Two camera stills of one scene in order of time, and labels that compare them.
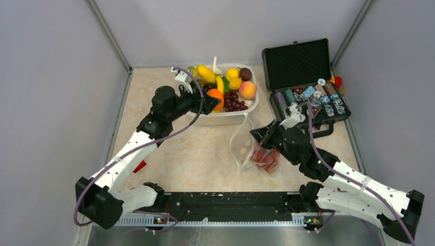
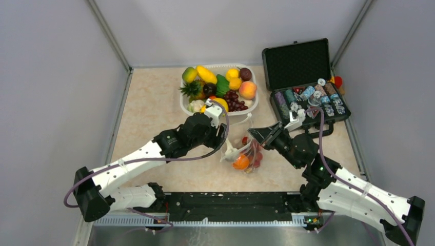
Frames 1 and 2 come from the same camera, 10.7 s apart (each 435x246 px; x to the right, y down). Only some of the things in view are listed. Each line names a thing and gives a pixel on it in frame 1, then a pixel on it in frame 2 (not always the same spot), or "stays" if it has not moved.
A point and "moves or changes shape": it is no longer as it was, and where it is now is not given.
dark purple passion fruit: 245,73 stays
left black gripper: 195,97 -> 216,141
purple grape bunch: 231,102 stays
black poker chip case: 298,74 stays
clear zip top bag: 248,152 moves or changes shape
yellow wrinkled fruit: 235,83 stays
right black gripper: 263,135 stays
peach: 248,90 stays
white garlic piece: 215,69 -> 231,153
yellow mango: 205,73 stays
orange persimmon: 217,94 -> 241,162
